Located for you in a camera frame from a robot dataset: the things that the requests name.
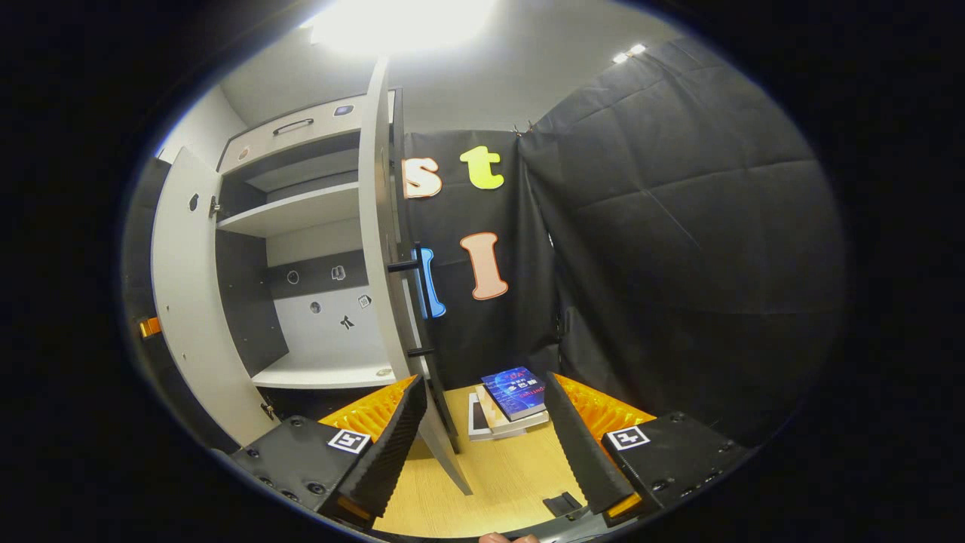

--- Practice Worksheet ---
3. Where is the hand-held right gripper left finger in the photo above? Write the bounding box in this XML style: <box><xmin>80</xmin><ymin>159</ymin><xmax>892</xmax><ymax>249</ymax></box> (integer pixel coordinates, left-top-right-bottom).
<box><xmin>230</xmin><ymin>375</ymin><xmax>428</xmax><ymax>529</ymax></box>

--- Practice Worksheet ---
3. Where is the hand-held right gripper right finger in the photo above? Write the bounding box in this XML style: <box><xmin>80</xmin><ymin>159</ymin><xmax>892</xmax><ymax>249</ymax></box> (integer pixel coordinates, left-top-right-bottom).
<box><xmin>544</xmin><ymin>371</ymin><xmax>755</xmax><ymax>527</ymax></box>

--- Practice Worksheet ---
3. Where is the white double-door shoe cabinet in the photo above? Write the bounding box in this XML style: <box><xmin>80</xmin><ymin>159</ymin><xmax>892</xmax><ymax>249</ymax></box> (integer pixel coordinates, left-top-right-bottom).
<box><xmin>213</xmin><ymin>90</ymin><xmax>400</xmax><ymax>423</ymax></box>

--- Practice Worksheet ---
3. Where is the cabinet door with keys sticker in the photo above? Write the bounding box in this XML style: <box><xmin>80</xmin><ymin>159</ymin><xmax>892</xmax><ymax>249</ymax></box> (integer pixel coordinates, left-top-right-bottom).
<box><xmin>358</xmin><ymin>57</ymin><xmax>474</xmax><ymax>496</ymax></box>

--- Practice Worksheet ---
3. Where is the white cabinet bottom panel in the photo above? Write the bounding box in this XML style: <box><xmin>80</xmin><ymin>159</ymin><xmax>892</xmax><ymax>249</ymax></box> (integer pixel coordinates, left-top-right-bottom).
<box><xmin>251</xmin><ymin>353</ymin><xmax>397</xmax><ymax>391</ymax></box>

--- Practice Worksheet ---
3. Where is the white cabinet shelf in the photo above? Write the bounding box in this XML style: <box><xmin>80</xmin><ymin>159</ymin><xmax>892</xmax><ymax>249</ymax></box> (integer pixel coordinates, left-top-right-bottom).
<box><xmin>216</xmin><ymin>183</ymin><xmax>361</xmax><ymax>239</ymax></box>

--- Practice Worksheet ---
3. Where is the small black block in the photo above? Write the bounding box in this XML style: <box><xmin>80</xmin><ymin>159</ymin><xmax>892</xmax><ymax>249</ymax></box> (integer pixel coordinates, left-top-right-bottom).
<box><xmin>543</xmin><ymin>492</ymin><xmax>585</xmax><ymax>520</ymax></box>

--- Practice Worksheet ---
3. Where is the blue book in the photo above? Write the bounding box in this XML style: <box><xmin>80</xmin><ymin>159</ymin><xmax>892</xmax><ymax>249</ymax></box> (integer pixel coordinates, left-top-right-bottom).
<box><xmin>481</xmin><ymin>367</ymin><xmax>548</xmax><ymax>422</ymax></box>

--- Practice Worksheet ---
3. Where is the white book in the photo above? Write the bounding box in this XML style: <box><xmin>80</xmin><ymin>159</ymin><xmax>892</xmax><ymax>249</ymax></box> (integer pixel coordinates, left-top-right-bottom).
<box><xmin>467</xmin><ymin>385</ymin><xmax>551</xmax><ymax>442</ymax></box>

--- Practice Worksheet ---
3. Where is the black backdrop cloth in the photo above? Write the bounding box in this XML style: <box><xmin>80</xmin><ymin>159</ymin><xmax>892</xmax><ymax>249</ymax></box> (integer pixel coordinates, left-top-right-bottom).
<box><xmin>121</xmin><ymin>38</ymin><xmax>849</xmax><ymax>453</ymax></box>

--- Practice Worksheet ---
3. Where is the large ceiling light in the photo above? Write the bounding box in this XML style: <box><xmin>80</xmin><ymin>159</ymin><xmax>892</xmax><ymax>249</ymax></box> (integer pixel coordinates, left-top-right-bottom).
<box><xmin>305</xmin><ymin>0</ymin><xmax>498</xmax><ymax>57</ymax></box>

